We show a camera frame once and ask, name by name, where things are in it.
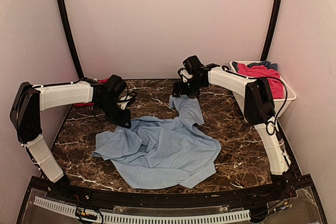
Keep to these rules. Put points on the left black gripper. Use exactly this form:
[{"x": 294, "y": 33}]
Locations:
[{"x": 122, "y": 121}]

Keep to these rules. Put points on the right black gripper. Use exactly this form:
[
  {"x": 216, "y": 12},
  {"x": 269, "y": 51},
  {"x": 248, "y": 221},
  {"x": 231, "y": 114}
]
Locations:
[{"x": 179, "y": 89}]

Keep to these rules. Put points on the red t-shirt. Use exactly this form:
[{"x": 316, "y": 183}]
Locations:
[{"x": 92, "y": 102}]

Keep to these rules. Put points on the light blue shirt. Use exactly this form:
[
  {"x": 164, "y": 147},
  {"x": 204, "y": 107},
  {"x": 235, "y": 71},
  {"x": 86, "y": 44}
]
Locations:
[{"x": 160, "y": 153}]

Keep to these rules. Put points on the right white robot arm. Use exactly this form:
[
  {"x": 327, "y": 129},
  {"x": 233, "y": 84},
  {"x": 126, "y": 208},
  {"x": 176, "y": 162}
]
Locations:
[{"x": 259, "y": 111}]

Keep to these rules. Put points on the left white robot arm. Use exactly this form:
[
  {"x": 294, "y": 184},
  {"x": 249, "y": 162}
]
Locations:
[{"x": 34, "y": 102}]

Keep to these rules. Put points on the white plastic laundry bin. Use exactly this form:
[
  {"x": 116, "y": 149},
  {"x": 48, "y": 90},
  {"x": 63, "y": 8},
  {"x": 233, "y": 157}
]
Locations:
[{"x": 280, "y": 104}]

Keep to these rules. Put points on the pink garment in bin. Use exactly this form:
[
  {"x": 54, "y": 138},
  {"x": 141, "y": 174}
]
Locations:
[{"x": 273, "y": 77}]

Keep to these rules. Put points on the dark blue garment in bin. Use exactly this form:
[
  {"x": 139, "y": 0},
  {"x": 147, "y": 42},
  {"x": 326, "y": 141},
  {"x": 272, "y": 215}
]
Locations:
[{"x": 266, "y": 64}]

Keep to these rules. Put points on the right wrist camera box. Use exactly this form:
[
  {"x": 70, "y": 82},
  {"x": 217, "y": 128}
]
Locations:
[{"x": 192, "y": 64}]

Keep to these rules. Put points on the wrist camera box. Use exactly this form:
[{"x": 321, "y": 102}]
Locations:
[
  {"x": 116, "y": 85},
  {"x": 192, "y": 64}
]

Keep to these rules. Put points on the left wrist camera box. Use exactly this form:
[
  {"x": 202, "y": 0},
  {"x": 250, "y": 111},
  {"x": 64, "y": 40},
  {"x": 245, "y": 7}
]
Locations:
[{"x": 116, "y": 85}]

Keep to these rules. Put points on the white slotted cable duct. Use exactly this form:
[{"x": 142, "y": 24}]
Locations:
[{"x": 121, "y": 214}]

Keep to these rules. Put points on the left electronics board with wires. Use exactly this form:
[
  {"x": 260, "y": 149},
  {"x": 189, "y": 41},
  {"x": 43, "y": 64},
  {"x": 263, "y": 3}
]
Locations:
[{"x": 86, "y": 213}]

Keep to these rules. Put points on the electronics board with wires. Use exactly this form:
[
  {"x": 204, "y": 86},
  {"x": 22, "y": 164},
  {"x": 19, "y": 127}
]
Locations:
[
  {"x": 86, "y": 213},
  {"x": 279, "y": 206}
]

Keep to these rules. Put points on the left black frame post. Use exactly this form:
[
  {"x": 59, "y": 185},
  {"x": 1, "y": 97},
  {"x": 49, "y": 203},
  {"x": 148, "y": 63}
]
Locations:
[{"x": 69, "y": 38}]

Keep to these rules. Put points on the black frame post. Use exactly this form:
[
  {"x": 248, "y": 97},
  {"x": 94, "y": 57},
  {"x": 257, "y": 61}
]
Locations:
[
  {"x": 271, "y": 30},
  {"x": 69, "y": 38}
]

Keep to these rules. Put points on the right black frame post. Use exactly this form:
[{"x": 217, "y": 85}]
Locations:
[{"x": 271, "y": 30}]

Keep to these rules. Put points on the right electronics board with wires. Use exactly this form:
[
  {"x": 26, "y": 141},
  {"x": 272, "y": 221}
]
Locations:
[{"x": 279, "y": 206}]

